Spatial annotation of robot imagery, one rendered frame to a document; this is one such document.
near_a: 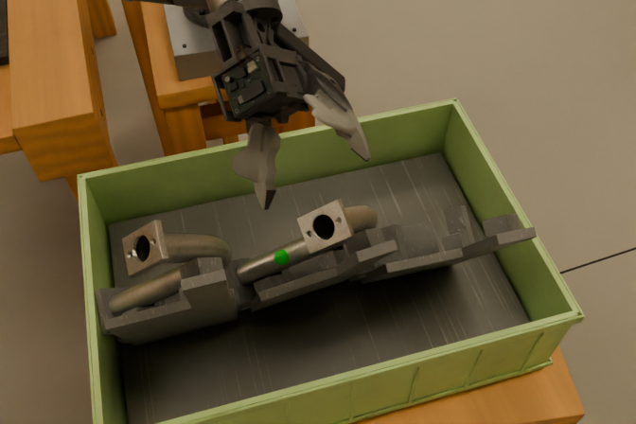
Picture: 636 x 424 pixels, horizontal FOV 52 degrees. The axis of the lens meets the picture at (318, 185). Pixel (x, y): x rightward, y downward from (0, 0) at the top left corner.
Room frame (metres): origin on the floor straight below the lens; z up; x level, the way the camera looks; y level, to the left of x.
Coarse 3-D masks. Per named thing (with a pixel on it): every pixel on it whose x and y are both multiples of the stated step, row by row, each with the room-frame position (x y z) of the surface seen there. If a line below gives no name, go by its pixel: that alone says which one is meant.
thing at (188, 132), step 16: (176, 112) 0.92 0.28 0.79; (192, 112) 0.93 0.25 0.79; (208, 112) 0.96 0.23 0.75; (304, 112) 0.99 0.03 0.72; (176, 128) 0.92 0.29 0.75; (192, 128) 0.92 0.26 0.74; (208, 128) 0.95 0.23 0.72; (224, 128) 0.96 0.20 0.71; (240, 128) 0.97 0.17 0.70; (288, 128) 0.98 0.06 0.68; (304, 128) 0.99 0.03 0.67; (176, 144) 0.91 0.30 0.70; (192, 144) 0.92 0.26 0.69
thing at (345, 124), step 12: (312, 96) 0.49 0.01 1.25; (324, 96) 0.49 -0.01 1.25; (312, 108) 0.48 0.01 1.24; (324, 108) 0.47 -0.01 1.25; (336, 108) 0.47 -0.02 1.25; (324, 120) 0.44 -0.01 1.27; (336, 120) 0.45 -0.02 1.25; (348, 120) 0.46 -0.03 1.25; (336, 132) 0.45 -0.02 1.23; (348, 132) 0.44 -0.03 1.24; (360, 132) 0.44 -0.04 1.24; (360, 144) 0.44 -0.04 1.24; (360, 156) 0.43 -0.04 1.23
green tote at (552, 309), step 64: (320, 128) 0.72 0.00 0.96; (384, 128) 0.74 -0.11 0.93; (448, 128) 0.77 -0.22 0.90; (128, 192) 0.63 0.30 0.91; (192, 192) 0.65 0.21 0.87; (512, 192) 0.59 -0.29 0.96; (512, 256) 0.52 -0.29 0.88; (576, 320) 0.38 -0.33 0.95; (320, 384) 0.30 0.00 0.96; (384, 384) 0.32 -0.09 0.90; (448, 384) 0.35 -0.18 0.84
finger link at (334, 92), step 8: (312, 72) 0.51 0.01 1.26; (320, 72) 0.51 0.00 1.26; (312, 80) 0.51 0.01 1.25; (320, 80) 0.50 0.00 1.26; (328, 80) 0.50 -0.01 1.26; (312, 88) 0.50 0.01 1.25; (320, 88) 0.50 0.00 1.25; (328, 88) 0.49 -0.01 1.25; (336, 88) 0.49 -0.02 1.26; (328, 96) 0.49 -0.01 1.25; (336, 96) 0.49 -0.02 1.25; (344, 96) 0.49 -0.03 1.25; (344, 104) 0.48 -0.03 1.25
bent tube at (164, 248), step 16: (160, 224) 0.36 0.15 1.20; (128, 240) 0.36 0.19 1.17; (144, 240) 0.36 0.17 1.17; (160, 240) 0.35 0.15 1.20; (176, 240) 0.36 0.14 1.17; (192, 240) 0.37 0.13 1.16; (208, 240) 0.38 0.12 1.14; (128, 256) 0.35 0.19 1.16; (144, 256) 0.35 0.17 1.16; (160, 256) 0.33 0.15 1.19; (176, 256) 0.35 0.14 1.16; (192, 256) 0.36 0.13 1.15; (208, 256) 0.37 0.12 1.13; (224, 256) 0.38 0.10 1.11; (128, 272) 0.33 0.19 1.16; (176, 272) 0.41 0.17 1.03; (144, 288) 0.41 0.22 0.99; (160, 288) 0.40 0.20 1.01; (176, 288) 0.40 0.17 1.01; (112, 304) 0.41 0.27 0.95; (128, 304) 0.40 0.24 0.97; (144, 304) 0.40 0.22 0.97
